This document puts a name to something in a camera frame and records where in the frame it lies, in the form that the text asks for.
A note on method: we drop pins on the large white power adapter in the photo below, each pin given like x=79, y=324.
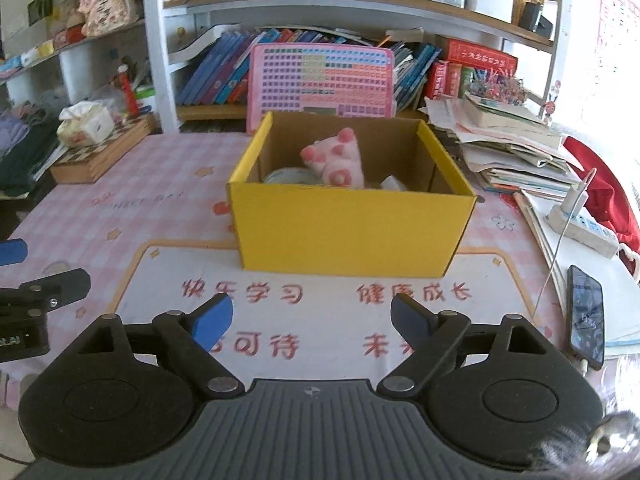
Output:
x=391, y=183

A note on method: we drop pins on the red cloth bag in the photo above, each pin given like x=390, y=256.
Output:
x=607, y=201

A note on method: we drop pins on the clear packing tape roll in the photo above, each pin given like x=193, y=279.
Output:
x=293, y=175

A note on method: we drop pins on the yellow cardboard box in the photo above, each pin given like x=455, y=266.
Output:
x=322, y=229

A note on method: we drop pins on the stack of papers and books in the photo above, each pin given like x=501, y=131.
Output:
x=506, y=147

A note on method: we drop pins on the row of blue books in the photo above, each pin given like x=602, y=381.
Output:
x=225, y=63

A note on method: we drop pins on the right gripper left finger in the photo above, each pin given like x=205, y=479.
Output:
x=187, y=341

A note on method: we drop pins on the white bookshelf frame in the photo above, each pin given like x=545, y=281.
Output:
x=167, y=28

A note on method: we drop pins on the red cylinder bottle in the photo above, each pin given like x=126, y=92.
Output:
x=132, y=104

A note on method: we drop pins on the pink plush pig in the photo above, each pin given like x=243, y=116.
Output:
x=336, y=160

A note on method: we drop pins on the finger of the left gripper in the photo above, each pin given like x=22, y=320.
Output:
x=12, y=252
x=47, y=294

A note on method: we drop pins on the wooden chessboard box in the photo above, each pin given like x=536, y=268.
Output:
x=86, y=165

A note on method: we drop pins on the red books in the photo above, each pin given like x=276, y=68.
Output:
x=461, y=62

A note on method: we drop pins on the pile of clothes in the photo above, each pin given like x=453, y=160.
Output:
x=28, y=139

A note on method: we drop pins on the black smartphone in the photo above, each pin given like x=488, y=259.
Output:
x=585, y=317

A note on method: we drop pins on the pink learning tablet toy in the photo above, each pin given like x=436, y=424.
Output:
x=326, y=79

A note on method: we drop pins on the white power strip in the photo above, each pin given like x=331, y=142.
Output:
x=567, y=220

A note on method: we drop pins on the floral tissue box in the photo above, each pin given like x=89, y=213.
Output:
x=83, y=124

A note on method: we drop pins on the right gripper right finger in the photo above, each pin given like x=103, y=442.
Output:
x=434, y=339

